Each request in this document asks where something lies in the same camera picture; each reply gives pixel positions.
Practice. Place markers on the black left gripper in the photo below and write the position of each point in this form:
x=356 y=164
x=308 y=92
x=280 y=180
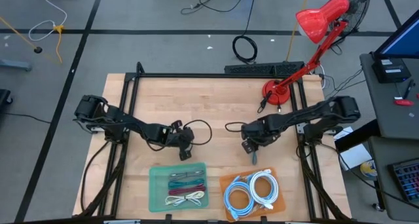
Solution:
x=178 y=137

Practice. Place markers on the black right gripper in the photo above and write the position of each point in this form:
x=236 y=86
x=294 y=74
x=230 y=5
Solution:
x=258 y=130

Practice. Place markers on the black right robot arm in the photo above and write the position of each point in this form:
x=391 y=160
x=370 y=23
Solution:
x=311 y=114

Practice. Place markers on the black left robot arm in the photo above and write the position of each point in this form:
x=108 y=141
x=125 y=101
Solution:
x=131 y=122

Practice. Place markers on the green translucent plastic tray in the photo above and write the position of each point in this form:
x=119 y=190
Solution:
x=158 y=191

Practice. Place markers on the orange translucent plastic tray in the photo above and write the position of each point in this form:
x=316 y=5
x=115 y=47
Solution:
x=280 y=204

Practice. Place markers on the white paper sheet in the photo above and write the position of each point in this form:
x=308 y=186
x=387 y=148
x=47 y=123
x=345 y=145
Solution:
x=355 y=156

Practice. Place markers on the round yellow blue object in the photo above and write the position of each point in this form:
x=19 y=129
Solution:
x=369 y=170

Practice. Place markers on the red desk lamp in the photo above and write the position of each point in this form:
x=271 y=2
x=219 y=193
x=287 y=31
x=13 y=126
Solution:
x=314 y=21

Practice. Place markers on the dark grey desk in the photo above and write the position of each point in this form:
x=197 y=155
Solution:
x=383 y=184

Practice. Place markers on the black box device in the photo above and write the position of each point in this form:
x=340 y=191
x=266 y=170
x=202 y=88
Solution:
x=391 y=73

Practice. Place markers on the small red desk item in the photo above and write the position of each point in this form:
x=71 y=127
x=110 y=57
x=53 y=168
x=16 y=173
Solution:
x=403 y=102

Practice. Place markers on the black pen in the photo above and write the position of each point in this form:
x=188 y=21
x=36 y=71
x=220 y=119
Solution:
x=408 y=89

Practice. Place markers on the backlit keyboard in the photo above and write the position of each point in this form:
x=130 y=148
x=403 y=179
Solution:
x=407 y=181

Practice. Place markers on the black floor fan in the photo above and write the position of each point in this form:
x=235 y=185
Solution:
x=360 y=8

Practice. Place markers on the black round floor puck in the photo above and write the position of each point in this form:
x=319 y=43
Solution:
x=38 y=49

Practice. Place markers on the computer monitor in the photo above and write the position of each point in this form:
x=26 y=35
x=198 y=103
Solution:
x=406 y=40

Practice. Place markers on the grey stand foot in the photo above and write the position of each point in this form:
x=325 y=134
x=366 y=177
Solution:
x=14 y=65

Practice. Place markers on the black metal rig frame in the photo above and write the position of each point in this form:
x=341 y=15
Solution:
x=209 y=75

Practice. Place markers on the white bracket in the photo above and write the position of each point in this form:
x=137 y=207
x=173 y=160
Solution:
x=121 y=222

